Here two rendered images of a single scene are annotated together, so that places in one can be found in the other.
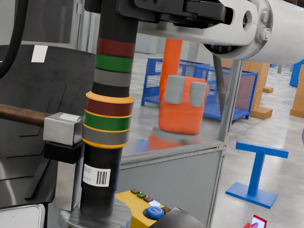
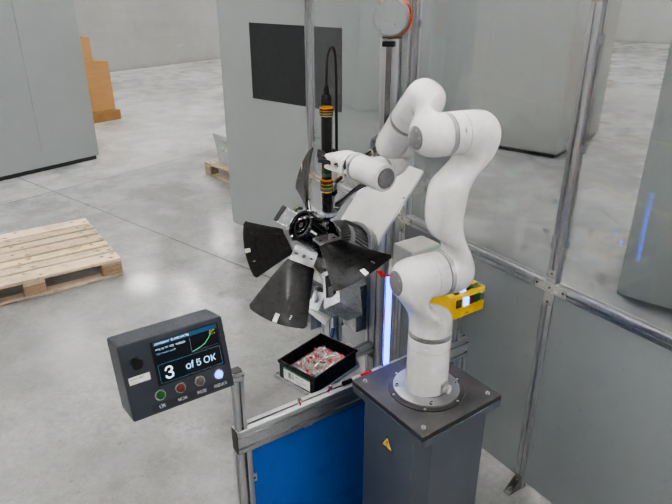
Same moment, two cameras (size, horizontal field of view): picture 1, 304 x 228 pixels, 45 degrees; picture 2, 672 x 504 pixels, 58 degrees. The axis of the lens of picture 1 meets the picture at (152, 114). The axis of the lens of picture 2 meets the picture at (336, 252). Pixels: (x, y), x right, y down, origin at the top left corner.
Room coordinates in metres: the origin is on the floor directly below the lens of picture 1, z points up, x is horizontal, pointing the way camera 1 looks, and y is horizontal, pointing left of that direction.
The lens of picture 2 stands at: (0.73, -1.88, 2.02)
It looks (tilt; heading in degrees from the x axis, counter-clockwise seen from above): 24 degrees down; 101
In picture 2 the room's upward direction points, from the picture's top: straight up
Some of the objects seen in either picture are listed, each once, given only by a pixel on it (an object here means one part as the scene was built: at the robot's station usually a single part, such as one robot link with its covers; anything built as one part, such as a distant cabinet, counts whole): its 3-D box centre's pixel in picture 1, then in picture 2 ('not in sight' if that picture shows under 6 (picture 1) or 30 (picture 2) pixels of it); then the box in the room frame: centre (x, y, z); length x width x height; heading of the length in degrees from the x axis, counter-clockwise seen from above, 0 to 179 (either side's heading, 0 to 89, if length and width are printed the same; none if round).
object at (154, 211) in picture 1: (154, 212); not in sight; (0.76, -0.04, 1.08); 0.04 x 0.04 x 0.02
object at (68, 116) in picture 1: (70, 125); not in sight; (0.33, 0.07, 1.37); 0.02 x 0.02 x 0.02; 80
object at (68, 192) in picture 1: (90, 172); (327, 199); (0.33, 0.05, 1.33); 0.09 x 0.07 x 0.10; 80
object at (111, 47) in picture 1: (116, 47); not in sight; (0.32, 0.04, 1.45); 0.03 x 0.03 x 0.01
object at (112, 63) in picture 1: (114, 62); not in sight; (0.32, 0.04, 1.44); 0.03 x 0.03 x 0.01
